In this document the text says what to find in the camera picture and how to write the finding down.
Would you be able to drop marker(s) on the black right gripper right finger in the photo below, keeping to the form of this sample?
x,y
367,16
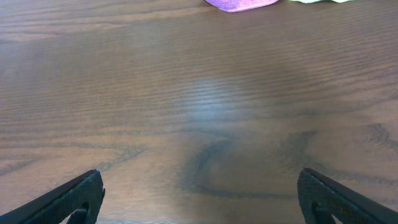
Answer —
x,y
323,200

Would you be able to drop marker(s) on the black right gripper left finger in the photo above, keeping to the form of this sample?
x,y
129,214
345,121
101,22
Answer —
x,y
78,201

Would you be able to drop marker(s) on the light green cloth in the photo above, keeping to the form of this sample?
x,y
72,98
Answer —
x,y
316,1

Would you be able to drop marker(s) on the unfolded purple cloth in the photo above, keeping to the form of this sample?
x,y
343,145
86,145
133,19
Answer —
x,y
239,5

